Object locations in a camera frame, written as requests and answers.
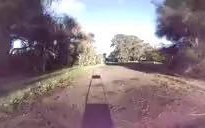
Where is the group of distant green trees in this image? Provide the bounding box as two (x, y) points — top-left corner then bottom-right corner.
(106, 33), (166, 64)

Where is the large dark tree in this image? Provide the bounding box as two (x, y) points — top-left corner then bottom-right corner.
(151, 0), (205, 80)

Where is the row of dark trees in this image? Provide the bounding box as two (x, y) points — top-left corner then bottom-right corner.
(0, 0), (103, 80)

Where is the reddish-brown asphalt path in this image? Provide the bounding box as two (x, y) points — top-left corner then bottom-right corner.
(0, 64), (205, 128)

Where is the grass strip with leaves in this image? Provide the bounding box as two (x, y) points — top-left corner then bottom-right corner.
(0, 64), (91, 115)

